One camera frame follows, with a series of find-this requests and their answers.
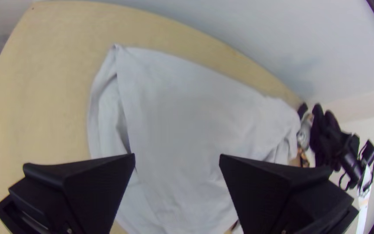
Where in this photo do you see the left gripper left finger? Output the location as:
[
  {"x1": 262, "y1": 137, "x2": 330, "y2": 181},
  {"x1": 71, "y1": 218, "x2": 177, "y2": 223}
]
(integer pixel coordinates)
[{"x1": 0, "y1": 153, "x2": 135, "y2": 234}]

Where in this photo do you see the grey t-shirt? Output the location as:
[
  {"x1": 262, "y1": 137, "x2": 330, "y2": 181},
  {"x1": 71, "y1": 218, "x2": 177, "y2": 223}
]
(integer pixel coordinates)
[{"x1": 86, "y1": 44, "x2": 302, "y2": 234}]

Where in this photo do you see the heap of clothes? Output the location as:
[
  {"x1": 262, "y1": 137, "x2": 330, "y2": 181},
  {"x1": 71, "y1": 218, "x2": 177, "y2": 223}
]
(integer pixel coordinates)
[{"x1": 296, "y1": 102, "x2": 342, "y2": 171}]

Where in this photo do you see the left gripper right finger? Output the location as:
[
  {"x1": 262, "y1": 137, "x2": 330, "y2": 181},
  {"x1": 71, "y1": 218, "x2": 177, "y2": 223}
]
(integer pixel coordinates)
[{"x1": 219, "y1": 154, "x2": 359, "y2": 234}]

